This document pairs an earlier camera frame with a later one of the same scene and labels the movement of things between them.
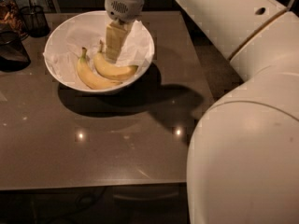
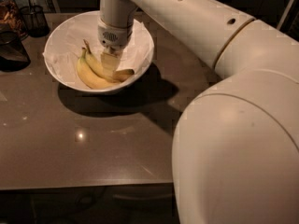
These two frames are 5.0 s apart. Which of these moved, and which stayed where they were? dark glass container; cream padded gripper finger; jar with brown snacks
Moved: cream padded gripper finger
Stayed: jar with brown snacks; dark glass container
